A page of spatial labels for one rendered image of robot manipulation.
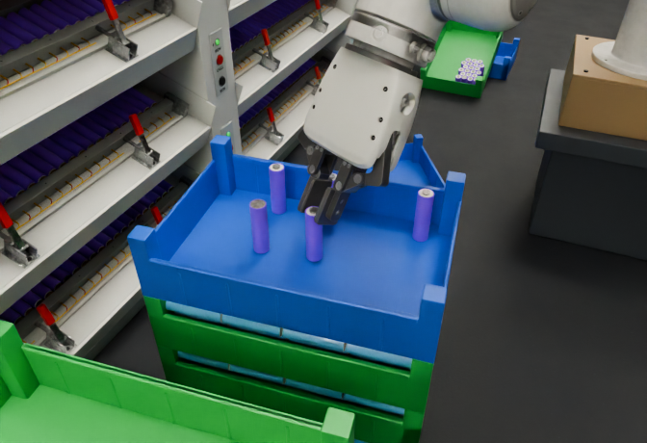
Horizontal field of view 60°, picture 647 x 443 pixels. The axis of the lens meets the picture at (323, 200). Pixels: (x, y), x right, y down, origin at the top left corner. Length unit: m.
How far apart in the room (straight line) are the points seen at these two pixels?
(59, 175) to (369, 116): 0.56
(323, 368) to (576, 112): 0.78
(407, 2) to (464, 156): 1.09
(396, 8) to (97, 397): 0.42
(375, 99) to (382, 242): 0.19
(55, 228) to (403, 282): 0.53
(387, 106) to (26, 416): 0.41
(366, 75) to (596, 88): 0.70
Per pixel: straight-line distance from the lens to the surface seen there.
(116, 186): 0.97
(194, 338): 0.63
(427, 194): 0.61
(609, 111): 1.19
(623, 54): 1.24
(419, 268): 0.62
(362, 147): 0.53
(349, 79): 0.55
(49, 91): 0.85
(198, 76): 1.07
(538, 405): 1.05
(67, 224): 0.92
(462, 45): 2.08
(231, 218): 0.68
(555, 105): 1.28
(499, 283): 1.21
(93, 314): 1.04
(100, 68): 0.90
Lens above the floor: 0.83
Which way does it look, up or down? 37 degrees down
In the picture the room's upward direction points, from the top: straight up
